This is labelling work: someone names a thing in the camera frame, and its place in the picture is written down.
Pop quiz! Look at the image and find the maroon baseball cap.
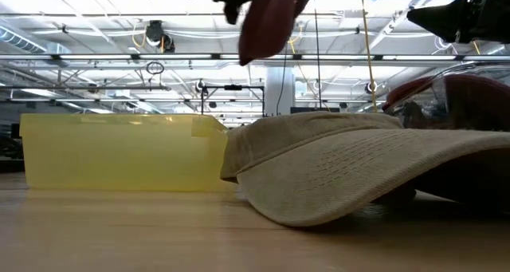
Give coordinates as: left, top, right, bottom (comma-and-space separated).
383, 73, 510, 131
237, 0, 310, 67

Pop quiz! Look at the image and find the thin black hanging cable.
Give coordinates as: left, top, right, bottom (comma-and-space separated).
276, 58, 290, 117

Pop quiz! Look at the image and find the beige baseball cap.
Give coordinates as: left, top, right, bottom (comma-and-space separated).
220, 111, 510, 228

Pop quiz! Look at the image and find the yellow cable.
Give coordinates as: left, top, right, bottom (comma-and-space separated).
359, 0, 378, 113

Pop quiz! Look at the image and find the black ceiling cable reel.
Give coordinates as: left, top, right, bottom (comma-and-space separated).
144, 20, 176, 54

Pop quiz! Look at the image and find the long ceiling light bar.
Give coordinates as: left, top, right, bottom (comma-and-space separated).
0, 53, 510, 62

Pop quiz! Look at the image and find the distant black frame stand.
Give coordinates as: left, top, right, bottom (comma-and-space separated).
200, 84, 266, 117

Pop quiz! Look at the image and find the yellow plastic bin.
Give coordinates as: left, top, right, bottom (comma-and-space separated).
19, 112, 229, 193

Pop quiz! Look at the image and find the white column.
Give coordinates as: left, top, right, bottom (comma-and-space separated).
265, 66, 296, 117

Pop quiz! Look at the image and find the hanging black cable loop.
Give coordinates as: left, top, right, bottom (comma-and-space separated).
145, 61, 166, 77

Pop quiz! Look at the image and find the clear plastic bin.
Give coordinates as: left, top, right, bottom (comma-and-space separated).
381, 62, 510, 132

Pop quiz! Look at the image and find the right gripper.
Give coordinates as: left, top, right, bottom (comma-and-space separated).
406, 0, 510, 45

